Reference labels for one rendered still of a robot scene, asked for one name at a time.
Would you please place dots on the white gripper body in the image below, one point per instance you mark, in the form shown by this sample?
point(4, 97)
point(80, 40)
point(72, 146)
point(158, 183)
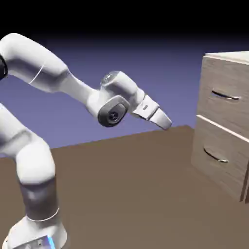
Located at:
point(161, 117)

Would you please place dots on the light wood cabinet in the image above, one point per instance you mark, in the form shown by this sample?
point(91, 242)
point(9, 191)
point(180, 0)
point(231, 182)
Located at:
point(223, 124)

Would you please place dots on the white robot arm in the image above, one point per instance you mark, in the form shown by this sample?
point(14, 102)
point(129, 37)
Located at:
point(48, 72)

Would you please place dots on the light wood drawer front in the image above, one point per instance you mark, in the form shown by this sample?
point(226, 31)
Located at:
point(217, 155)
point(221, 103)

